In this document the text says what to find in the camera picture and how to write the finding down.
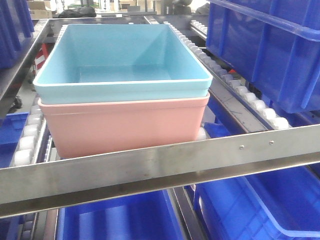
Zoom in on light blue plastic box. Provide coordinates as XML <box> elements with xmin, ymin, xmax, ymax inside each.
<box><xmin>33</xmin><ymin>24</ymin><xmax>213</xmax><ymax>104</ymax></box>

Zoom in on pink plastic box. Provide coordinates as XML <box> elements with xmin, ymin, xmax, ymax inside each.
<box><xmin>38</xmin><ymin>95</ymin><xmax>210</xmax><ymax>159</ymax></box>

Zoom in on stainless steel shelf rack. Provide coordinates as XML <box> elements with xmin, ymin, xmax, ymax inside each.
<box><xmin>0</xmin><ymin>14</ymin><xmax>320</xmax><ymax>240</ymax></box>

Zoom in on white roller track right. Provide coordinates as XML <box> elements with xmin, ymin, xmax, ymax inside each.
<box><xmin>164</xmin><ymin>21</ymin><xmax>292</xmax><ymax>132</ymax></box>

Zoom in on white roller track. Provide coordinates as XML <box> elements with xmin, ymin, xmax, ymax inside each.
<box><xmin>164</xmin><ymin>21</ymin><xmax>292</xmax><ymax>132</ymax></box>
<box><xmin>11</xmin><ymin>96</ymin><xmax>44</xmax><ymax>167</ymax></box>

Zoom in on blue crate lower left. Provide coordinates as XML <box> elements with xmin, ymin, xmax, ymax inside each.
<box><xmin>56</xmin><ymin>190</ymin><xmax>184</xmax><ymax>240</ymax></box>

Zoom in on blue crate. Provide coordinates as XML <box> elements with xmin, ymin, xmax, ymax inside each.
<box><xmin>193</xmin><ymin>166</ymin><xmax>320</xmax><ymax>240</ymax></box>
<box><xmin>56</xmin><ymin>190</ymin><xmax>184</xmax><ymax>240</ymax></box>
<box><xmin>206</xmin><ymin>0</ymin><xmax>320</xmax><ymax>113</ymax></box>
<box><xmin>0</xmin><ymin>0</ymin><xmax>34</xmax><ymax>69</ymax></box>

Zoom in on white roller track left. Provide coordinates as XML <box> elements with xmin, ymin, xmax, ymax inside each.
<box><xmin>11</xmin><ymin>96</ymin><xmax>44</xmax><ymax>167</ymax></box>

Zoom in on blue crate far right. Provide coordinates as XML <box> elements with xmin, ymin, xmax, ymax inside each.
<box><xmin>206</xmin><ymin>0</ymin><xmax>320</xmax><ymax>113</ymax></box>

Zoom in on blue crates under rack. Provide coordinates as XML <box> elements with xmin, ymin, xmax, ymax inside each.
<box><xmin>0</xmin><ymin>112</ymin><xmax>29</xmax><ymax>169</ymax></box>

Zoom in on blue crate lower right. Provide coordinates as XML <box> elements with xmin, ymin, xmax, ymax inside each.
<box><xmin>193</xmin><ymin>166</ymin><xmax>320</xmax><ymax>240</ymax></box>

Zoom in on cardboard box background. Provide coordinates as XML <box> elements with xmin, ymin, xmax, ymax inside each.
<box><xmin>27</xmin><ymin>0</ymin><xmax>53</xmax><ymax>20</ymax></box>

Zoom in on blue crate far left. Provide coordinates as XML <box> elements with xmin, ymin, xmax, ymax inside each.
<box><xmin>0</xmin><ymin>0</ymin><xmax>34</xmax><ymax>69</ymax></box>

